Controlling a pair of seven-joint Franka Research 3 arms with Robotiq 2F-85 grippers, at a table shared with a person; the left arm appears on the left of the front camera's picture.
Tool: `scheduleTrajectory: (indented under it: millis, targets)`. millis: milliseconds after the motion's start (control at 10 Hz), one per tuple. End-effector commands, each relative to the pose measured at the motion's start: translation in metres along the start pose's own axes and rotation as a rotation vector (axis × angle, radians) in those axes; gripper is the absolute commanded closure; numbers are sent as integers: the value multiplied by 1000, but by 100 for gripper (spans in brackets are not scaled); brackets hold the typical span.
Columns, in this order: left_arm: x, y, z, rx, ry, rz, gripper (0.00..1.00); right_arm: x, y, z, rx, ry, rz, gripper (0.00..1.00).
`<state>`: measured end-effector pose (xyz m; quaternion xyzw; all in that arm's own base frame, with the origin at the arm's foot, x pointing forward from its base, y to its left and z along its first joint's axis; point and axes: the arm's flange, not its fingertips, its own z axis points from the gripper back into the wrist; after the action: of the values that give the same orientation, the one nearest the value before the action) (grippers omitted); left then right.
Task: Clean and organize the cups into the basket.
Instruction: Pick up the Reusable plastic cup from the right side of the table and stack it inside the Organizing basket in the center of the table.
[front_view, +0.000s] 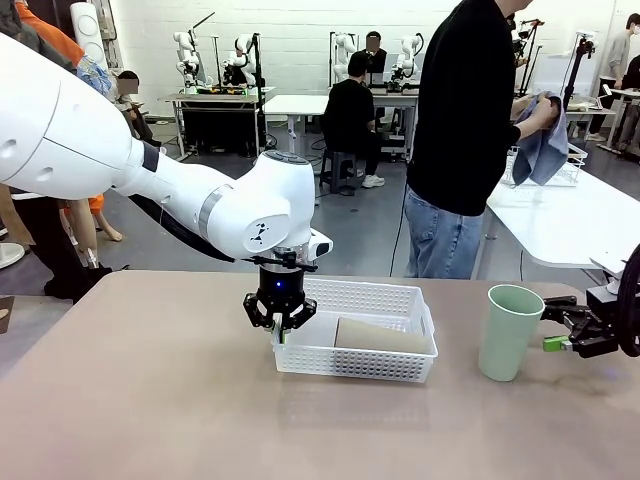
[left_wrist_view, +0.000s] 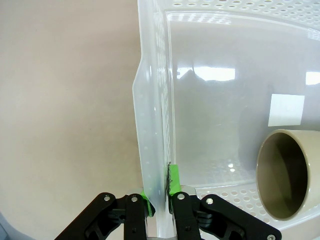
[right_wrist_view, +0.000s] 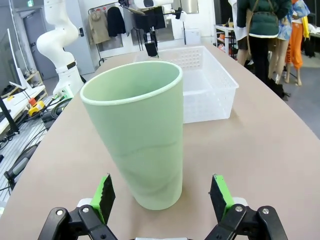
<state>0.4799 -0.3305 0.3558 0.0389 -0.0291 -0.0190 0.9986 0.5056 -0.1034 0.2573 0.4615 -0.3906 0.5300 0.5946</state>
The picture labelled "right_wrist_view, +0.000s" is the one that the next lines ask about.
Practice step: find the black hanging jacket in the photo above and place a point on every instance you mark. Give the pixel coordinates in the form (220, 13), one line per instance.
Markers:
(116, 22)

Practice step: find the yellow red emergency stop button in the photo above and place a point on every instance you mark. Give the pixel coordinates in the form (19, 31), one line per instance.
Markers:
(36, 107)

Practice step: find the white perforated plastic basket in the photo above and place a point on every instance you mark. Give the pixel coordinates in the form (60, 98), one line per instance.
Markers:
(212, 100)

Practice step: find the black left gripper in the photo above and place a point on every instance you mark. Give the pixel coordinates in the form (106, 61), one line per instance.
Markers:
(150, 36)

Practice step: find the white box appliance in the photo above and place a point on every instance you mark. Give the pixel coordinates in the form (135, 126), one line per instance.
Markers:
(193, 37)

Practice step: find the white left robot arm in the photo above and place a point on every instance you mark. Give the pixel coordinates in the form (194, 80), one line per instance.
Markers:
(57, 37)

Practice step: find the mannequin in blue floral shirt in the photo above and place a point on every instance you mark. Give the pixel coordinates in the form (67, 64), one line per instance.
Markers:
(283, 27)

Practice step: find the pale green plastic cup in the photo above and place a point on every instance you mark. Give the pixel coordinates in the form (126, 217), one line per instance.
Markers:
(140, 140)

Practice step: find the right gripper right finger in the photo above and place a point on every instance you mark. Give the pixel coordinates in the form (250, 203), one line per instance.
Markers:
(250, 225)

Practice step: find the mannequin in white shirt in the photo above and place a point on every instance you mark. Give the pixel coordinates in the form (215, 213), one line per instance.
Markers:
(241, 35)

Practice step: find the white shelf with shoes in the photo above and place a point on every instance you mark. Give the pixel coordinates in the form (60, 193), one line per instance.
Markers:
(223, 37)

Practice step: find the mannequin in green jacket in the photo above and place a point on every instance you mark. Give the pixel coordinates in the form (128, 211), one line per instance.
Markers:
(262, 22)

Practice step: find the mannequin in orange clothes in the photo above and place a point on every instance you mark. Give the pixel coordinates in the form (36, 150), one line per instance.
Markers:
(296, 45)

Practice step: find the black metal clothes rack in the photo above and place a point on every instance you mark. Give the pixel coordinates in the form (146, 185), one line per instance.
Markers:
(96, 42)

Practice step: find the beige hanging coat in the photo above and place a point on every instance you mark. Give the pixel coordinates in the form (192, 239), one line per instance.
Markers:
(98, 28)

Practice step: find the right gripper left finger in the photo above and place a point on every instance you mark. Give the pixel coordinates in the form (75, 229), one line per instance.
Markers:
(75, 225)

